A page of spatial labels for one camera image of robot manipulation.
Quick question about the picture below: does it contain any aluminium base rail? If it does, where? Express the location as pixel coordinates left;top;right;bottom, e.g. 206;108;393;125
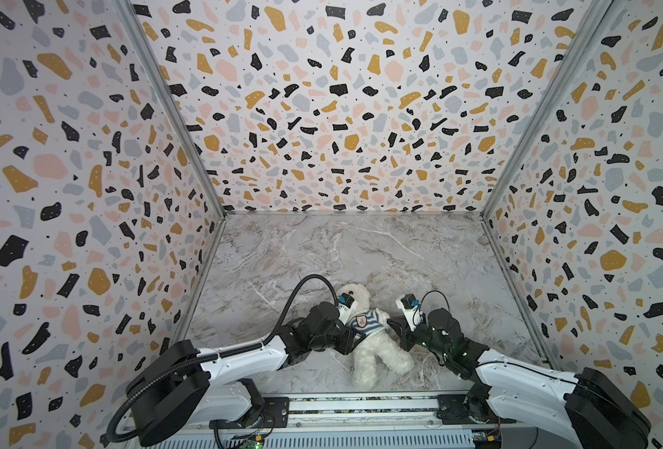
120;389;512;433

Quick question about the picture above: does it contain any white fluffy teddy bear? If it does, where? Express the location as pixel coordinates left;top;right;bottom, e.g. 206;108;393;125
341;284;415;391

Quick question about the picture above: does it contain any black corrugated cable conduit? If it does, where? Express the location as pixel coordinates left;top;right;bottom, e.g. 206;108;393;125
105;273;341;443

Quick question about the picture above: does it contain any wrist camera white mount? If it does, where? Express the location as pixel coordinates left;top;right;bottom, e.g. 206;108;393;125
337;293;358;324
397;294;423;331

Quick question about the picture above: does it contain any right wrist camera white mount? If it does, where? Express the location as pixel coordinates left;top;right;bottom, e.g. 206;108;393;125
397;294;423;331

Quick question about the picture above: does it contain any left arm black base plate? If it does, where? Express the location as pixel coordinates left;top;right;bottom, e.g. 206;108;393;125
209;397;290;430

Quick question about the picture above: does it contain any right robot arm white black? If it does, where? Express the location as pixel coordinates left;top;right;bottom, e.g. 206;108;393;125
387;307;651;448

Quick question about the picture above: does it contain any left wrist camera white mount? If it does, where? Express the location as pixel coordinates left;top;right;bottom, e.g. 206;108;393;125
337;293;358;324

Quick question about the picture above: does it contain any blue white striped knit sweater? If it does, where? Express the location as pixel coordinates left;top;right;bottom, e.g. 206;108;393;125
348;309;389;339

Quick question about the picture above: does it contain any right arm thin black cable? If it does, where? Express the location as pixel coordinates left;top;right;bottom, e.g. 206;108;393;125
417;289;619;394

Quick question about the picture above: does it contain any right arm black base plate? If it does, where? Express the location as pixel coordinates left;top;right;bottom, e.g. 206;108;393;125
435;385;516;426

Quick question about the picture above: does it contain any grey vented cable duct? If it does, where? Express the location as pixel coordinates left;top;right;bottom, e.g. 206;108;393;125
148;427;475;448

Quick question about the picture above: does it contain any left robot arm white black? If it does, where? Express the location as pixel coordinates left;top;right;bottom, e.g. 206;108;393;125
106;302;366;447

